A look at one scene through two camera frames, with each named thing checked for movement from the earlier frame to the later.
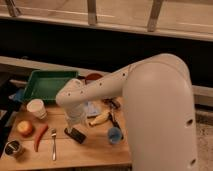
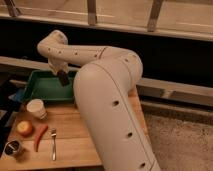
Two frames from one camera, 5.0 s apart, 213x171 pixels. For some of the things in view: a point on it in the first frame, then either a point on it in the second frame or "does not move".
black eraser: x=75 y=134 -> x=63 y=77
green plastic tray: x=45 y=84 does not move
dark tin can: x=12 y=148 does not move
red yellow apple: x=24 y=128 does not move
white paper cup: x=36 y=106 does not move
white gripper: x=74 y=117 -> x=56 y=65
